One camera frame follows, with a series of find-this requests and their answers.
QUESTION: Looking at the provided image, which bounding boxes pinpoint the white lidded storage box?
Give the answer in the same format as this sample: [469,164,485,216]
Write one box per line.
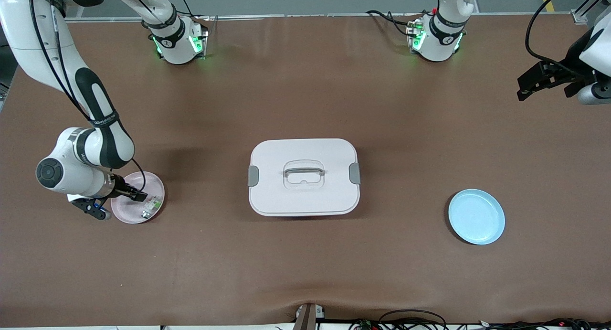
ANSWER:
[247,138,361,218]

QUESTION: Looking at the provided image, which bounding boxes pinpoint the pink round plate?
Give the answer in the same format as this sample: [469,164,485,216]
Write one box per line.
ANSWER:
[110,171,166,224]

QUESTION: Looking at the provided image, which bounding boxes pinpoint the light blue round plate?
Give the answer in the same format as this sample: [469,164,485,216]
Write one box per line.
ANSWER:
[448,189,506,246]

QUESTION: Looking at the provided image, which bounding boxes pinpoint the brown table cover sheet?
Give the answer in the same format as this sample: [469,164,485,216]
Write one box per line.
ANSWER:
[0,14,611,329]

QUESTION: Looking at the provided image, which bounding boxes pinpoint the green and white switch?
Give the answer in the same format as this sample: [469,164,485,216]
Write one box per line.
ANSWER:
[142,195,164,221]

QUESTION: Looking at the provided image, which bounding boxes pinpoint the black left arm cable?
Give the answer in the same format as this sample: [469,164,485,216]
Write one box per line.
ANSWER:
[524,0,595,77]

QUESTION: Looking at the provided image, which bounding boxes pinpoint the aluminium frame strut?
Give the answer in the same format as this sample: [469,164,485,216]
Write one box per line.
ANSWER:
[570,0,611,26]

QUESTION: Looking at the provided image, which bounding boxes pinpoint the black base power cable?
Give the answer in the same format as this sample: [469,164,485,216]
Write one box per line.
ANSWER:
[366,9,421,38]

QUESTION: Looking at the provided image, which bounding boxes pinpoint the silver table edge rail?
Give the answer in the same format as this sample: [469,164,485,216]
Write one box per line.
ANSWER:
[64,12,573,21]

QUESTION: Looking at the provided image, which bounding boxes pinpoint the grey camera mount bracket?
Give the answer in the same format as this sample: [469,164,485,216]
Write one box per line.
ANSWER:
[292,303,326,330]

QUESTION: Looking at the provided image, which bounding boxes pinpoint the black cable bundle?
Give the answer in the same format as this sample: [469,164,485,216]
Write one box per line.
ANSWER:
[351,309,611,330]

